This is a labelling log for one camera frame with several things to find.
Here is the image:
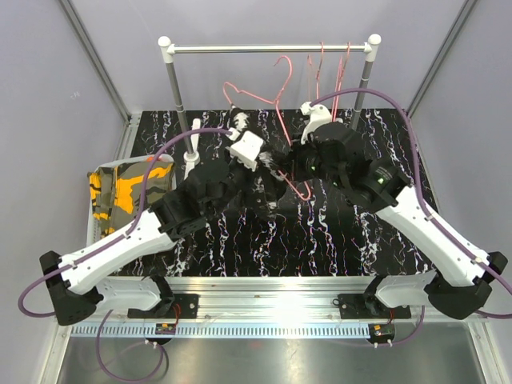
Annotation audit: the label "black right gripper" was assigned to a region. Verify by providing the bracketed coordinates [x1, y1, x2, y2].
[282, 130, 346, 190]

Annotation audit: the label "black white splatter trousers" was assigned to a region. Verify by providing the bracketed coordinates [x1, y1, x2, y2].
[229, 104, 287, 221]

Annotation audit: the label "camouflage yellow olive trousers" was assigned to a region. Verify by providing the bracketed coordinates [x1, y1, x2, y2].
[87, 158, 177, 239]

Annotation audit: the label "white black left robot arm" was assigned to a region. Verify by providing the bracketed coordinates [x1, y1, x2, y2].
[40, 159, 261, 326]

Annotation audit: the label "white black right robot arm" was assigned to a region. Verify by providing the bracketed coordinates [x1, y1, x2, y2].
[288, 122, 508, 320]

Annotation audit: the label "white metal clothes rack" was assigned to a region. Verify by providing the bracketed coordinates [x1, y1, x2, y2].
[158, 34, 382, 177]

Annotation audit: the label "white plastic laundry basket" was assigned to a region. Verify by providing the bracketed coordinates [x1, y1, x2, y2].
[86, 155, 178, 245]

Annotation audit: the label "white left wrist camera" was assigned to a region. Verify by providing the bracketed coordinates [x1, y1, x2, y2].
[227, 128, 265, 172]

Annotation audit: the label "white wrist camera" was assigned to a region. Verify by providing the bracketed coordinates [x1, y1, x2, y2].
[227, 128, 265, 172]
[300, 102, 332, 144]

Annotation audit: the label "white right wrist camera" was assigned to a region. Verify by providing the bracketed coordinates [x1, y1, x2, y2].
[300, 102, 332, 144]

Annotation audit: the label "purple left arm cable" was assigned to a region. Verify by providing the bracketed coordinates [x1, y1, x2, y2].
[17, 126, 241, 379]

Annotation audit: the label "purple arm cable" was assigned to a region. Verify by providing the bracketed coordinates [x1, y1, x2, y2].
[17, 126, 241, 379]
[311, 87, 512, 348]

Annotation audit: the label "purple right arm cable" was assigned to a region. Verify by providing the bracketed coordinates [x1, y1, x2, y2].
[311, 87, 512, 348]

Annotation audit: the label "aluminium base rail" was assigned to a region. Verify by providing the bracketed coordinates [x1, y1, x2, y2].
[55, 275, 489, 341]

